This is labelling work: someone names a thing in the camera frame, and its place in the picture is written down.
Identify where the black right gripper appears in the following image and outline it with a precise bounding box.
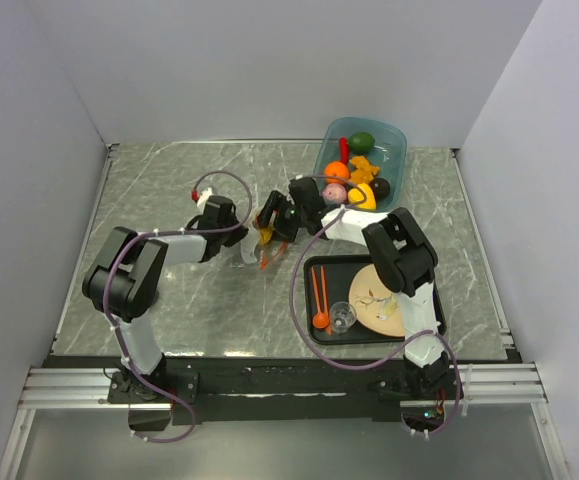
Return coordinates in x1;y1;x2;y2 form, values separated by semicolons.
249;191;307;244

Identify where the purple fake onion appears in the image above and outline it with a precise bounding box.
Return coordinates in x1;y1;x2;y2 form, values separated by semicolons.
321;183;348;205

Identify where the yellow fake lemon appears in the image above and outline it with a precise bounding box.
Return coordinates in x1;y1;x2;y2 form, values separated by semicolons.
258;227;273;245

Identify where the orange fake fruit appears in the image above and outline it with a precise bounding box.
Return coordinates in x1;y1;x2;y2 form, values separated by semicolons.
323;161;350;185

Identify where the clear zip top bag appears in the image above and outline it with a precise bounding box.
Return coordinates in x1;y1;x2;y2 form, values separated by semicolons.
229;210;288;271

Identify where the yellow fake bell pepper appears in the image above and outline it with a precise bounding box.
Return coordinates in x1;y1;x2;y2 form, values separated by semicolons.
347;183;377;211

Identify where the tan fake ginger root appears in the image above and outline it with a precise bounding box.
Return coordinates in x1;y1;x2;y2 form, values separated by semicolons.
348;155;380;184

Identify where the red fake chili pepper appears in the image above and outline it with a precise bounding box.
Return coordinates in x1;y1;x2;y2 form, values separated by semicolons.
338;137;349;164

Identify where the dark brown fake fruit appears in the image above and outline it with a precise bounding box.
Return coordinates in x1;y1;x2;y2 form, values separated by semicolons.
369;177;391;201

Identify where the green fake vegetable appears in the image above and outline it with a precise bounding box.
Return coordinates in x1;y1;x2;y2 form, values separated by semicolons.
347;132;375;155

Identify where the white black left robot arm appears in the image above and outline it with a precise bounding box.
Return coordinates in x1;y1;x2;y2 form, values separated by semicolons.
82;195;248;402

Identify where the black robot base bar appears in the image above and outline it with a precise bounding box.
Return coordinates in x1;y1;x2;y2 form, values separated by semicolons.
106;357;463;426

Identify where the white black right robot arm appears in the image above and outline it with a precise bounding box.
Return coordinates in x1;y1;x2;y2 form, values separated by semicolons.
256;175;455;398

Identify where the teal transparent plastic bin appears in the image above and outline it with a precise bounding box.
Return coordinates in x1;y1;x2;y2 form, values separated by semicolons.
313;117;407;212

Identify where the small clear glass cup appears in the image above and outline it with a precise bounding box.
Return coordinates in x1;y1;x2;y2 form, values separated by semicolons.
329;301;357;334

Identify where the orange plastic spoon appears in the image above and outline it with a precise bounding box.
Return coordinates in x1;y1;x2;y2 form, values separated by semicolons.
312;312;329;329

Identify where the beige bird pattern plate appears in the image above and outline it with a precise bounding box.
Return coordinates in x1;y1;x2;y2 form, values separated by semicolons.
348;264;405;338

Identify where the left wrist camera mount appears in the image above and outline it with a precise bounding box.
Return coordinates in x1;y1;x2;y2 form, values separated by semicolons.
191;187;216;211

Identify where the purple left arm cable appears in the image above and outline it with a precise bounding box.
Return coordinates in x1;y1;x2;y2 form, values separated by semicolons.
102;170;254;446

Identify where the aluminium frame rail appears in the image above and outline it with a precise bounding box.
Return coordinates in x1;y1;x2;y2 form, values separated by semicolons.
401;362;548;406

